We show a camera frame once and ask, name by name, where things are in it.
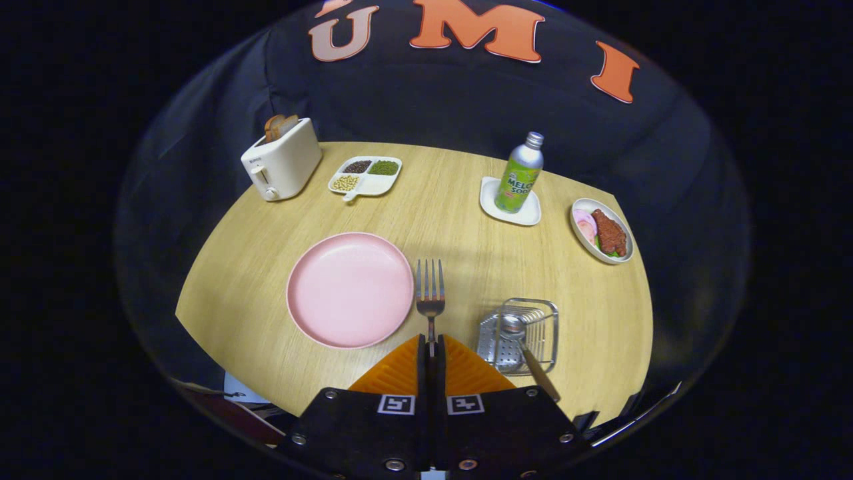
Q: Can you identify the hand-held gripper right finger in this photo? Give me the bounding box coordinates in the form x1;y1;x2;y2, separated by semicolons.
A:
435;335;591;477

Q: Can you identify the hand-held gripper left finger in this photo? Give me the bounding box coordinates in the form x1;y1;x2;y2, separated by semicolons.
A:
273;335;430;477

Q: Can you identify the brown-handled metal spoon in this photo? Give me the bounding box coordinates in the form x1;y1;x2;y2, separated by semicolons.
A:
500;315;562;403

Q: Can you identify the brown-handled metal fork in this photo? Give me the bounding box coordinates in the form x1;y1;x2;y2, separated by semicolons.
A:
416;259;446;357

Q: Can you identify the white paper sheet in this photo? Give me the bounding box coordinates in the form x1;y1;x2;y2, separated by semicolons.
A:
223;371;271;404

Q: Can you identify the dark red object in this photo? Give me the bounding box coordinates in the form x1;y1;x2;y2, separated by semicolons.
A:
173;380;287;445

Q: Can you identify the pink round plate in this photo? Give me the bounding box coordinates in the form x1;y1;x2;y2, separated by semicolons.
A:
287;232;415;349

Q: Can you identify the oval white food plate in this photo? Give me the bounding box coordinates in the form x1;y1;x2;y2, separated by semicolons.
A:
570;198;634;265

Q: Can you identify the white square coaster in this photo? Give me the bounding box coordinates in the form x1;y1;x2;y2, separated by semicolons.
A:
480;176;542;227

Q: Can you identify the brown meat steak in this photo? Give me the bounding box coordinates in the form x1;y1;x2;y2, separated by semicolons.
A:
592;209;628;258

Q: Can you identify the white divided snack tray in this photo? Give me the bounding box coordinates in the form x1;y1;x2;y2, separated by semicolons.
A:
327;156;403;202

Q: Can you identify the green soda bottle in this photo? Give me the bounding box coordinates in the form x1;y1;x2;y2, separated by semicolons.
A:
494;131;544;214

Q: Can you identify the white toaster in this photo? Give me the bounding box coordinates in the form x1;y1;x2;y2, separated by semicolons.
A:
241;117;323;202

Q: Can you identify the metal wire cutlery basket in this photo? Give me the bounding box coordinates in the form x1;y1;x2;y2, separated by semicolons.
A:
476;297;560;376

